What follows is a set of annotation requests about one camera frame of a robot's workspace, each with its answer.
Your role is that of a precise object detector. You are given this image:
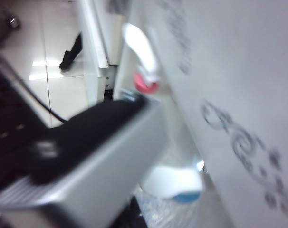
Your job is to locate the clear plastic mug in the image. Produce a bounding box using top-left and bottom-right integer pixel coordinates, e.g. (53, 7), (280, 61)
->
(134, 185), (208, 228)

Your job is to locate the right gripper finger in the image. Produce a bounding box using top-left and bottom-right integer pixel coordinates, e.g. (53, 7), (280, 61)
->
(117, 196), (149, 228)

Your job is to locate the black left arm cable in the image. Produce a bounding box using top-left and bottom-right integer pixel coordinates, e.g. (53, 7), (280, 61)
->
(0, 51), (70, 124)

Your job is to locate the white desk cabinet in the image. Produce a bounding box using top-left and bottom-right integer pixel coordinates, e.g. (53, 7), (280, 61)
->
(75, 0), (127, 98)

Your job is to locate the blue-collared white tap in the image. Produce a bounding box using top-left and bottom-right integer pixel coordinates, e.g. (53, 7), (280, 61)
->
(141, 165), (204, 204)

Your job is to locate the black object on floor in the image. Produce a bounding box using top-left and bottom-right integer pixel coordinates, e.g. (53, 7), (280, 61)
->
(59, 31), (84, 71)

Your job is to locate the white water dispenser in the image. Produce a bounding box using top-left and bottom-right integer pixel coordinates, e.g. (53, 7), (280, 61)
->
(112, 0), (288, 228)

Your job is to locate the pink-collared white tap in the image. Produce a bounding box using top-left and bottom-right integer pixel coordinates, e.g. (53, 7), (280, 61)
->
(122, 22), (162, 95)

